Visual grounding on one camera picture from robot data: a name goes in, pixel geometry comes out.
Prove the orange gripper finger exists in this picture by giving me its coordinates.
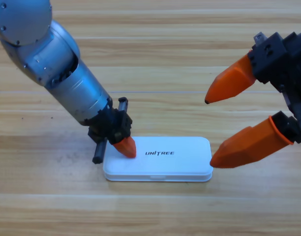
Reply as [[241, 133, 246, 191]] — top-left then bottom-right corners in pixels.
[[209, 115, 295, 169]]

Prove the white Unitree pencil case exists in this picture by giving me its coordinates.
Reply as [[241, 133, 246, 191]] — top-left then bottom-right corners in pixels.
[[103, 136, 212, 182]]

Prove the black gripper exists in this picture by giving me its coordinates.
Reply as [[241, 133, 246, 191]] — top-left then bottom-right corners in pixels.
[[204, 28, 301, 145], [88, 97, 137, 165]]

